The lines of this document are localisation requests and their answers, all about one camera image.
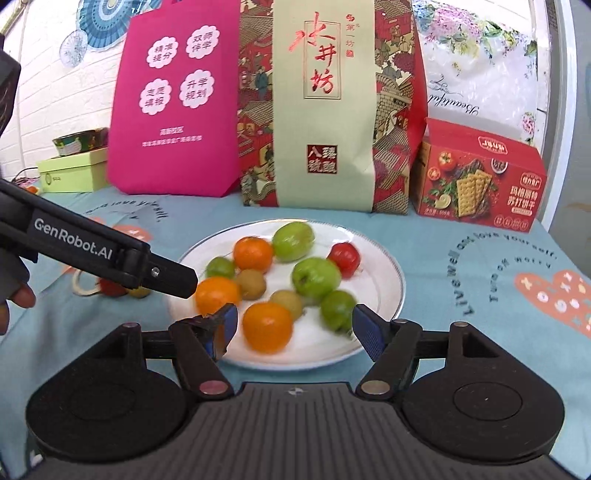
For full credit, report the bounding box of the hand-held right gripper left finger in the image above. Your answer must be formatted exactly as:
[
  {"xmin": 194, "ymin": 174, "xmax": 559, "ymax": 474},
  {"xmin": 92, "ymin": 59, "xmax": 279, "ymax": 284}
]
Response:
[{"xmin": 104, "ymin": 302, "xmax": 239, "ymax": 400}]

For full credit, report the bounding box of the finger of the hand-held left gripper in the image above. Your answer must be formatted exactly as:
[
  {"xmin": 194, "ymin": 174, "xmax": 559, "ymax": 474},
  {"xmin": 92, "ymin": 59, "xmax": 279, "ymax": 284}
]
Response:
[{"xmin": 136, "ymin": 249, "xmax": 201, "ymax": 299}]

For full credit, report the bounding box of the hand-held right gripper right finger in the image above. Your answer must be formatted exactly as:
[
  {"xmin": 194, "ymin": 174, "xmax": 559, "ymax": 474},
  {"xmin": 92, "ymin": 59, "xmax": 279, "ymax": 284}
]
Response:
[{"xmin": 352, "ymin": 305, "xmax": 499, "ymax": 400}]

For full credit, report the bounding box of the orange tangerine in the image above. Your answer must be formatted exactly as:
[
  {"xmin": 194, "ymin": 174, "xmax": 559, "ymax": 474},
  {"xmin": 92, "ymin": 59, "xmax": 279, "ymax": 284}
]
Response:
[
  {"xmin": 195, "ymin": 276, "xmax": 242, "ymax": 317},
  {"xmin": 241, "ymin": 301, "xmax": 294, "ymax": 355},
  {"xmin": 233, "ymin": 236, "xmax": 274, "ymax": 273}
]

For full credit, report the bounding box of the green jujube with stem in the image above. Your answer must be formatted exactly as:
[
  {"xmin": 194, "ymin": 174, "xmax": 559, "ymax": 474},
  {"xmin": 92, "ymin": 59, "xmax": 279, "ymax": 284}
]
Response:
[{"xmin": 320, "ymin": 290, "xmax": 358, "ymax": 334}]

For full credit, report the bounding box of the white plate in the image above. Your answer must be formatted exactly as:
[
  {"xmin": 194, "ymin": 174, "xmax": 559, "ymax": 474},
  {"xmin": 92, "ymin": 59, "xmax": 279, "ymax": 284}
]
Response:
[{"xmin": 167, "ymin": 219, "xmax": 406, "ymax": 371}]

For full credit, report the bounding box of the small green lime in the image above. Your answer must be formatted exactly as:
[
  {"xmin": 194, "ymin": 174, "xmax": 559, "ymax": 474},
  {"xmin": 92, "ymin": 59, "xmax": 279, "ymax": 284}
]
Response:
[{"xmin": 205, "ymin": 256, "xmax": 236, "ymax": 280}]

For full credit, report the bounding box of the green apple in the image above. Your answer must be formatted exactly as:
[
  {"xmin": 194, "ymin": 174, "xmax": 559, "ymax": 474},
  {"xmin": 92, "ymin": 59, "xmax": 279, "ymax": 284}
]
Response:
[{"xmin": 291, "ymin": 257, "xmax": 342, "ymax": 300}]

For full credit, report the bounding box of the green mango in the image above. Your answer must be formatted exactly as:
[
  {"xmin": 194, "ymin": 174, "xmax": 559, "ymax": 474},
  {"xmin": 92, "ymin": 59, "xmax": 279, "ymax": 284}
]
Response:
[{"xmin": 271, "ymin": 222, "xmax": 316, "ymax": 261}]

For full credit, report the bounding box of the person's left hand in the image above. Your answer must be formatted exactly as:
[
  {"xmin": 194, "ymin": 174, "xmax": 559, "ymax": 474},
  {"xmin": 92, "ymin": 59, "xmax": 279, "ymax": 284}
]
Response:
[{"xmin": 0, "ymin": 247, "xmax": 38, "ymax": 336}]

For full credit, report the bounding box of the light green box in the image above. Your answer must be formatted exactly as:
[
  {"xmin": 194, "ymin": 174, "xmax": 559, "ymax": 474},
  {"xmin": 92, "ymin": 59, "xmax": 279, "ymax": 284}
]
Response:
[{"xmin": 37, "ymin": 151, "xmax": 112, "ymax": 193}]

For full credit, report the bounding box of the green patterned bowl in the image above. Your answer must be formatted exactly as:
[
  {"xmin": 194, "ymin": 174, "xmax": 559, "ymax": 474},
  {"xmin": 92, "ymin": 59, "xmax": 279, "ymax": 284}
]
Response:
[{"xmin": 52, "ymin": 128, "xmax": 110, "ymax": 158}]

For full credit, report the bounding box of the blue printed tablecloth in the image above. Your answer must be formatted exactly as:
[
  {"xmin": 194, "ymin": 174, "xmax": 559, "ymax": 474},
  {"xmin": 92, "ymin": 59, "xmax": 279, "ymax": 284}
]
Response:
[{"xmin": 0, "ymin": 185, "xmax": 591, "ymax": 462}]

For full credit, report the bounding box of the pink tote bag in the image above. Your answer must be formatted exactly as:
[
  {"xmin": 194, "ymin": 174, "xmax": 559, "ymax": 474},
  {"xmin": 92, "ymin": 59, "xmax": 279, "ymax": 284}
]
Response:
[{"xmin": 107, "ymin": 10, "xmax": 241, "ymax": 198}]

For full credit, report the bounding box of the pale blue paper fan decoration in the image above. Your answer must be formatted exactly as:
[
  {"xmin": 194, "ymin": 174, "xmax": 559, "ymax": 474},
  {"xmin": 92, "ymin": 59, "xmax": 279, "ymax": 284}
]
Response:
[{"xmin": 59, "ymin": 30, "xmax": 89, "ymax": 68}]

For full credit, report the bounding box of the red and green gift bag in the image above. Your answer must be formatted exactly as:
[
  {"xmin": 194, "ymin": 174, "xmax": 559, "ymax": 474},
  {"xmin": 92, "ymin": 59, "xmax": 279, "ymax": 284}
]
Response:
[{"xmin": 236, "ymin": 0, "xmax": 429, "ymax": 217}]

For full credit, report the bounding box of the red cracker box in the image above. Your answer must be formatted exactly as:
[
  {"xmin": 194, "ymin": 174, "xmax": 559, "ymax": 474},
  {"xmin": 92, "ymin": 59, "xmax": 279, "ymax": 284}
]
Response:
[{"xmin": 411, "ymin": 117, "xmax": 548, "ymax": 232}]

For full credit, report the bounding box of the white floral bag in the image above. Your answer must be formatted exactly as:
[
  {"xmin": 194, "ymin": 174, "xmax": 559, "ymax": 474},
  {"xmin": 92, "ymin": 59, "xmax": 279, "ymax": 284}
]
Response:
[{"xmin": 411, "ymin": 0, "xmax": 550, "ymax": 148}]

